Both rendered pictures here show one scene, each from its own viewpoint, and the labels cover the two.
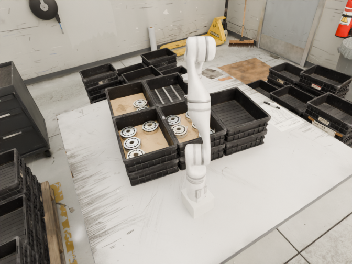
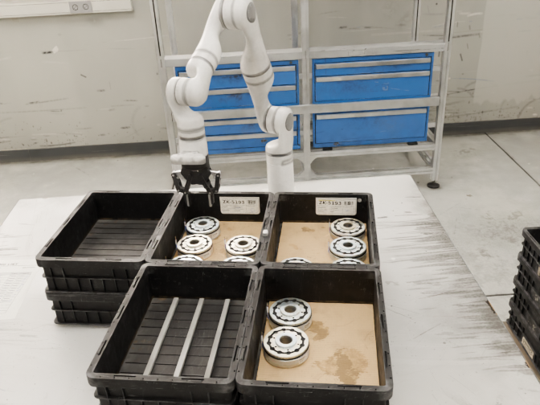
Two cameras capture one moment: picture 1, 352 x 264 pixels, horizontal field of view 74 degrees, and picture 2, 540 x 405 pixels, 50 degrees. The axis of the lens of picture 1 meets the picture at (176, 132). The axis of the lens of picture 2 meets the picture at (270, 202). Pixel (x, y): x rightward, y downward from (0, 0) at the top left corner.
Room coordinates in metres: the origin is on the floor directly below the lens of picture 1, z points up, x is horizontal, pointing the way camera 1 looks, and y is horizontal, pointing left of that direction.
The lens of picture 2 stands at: (2.36, 0.64, 1.75)
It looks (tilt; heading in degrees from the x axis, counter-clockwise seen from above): 28 degrees down; 204
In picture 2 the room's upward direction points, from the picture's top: 3 degrees counter-clockwise
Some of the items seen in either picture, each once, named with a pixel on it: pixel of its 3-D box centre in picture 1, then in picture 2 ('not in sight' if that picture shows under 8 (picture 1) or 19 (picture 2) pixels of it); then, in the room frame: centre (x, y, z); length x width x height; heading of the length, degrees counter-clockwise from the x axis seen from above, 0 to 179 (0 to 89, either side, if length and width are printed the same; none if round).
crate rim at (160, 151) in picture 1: (142, 132); (321, 228); (1.04, 0.20, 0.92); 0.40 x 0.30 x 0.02; 17
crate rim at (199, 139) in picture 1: (189, 119); (215, 227); (1.13, -0.09, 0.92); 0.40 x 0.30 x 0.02; 17
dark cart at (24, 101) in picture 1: (11, 117); not in sight; (1.99, 1.68, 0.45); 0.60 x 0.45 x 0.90; 26
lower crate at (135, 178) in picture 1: (146, 151); not in sight; (1.04, 0.20, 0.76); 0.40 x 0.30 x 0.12; 17
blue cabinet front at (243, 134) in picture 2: not in sight; (239, 109); (-0.63, -0.88, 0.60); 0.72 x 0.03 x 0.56; 116
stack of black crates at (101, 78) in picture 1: (102, 87); not in sight; (2.61, 0.87, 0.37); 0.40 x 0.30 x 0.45; 116
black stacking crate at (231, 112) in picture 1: (231, 113); (116, 240); (1.21, -0.38, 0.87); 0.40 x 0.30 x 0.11; 17
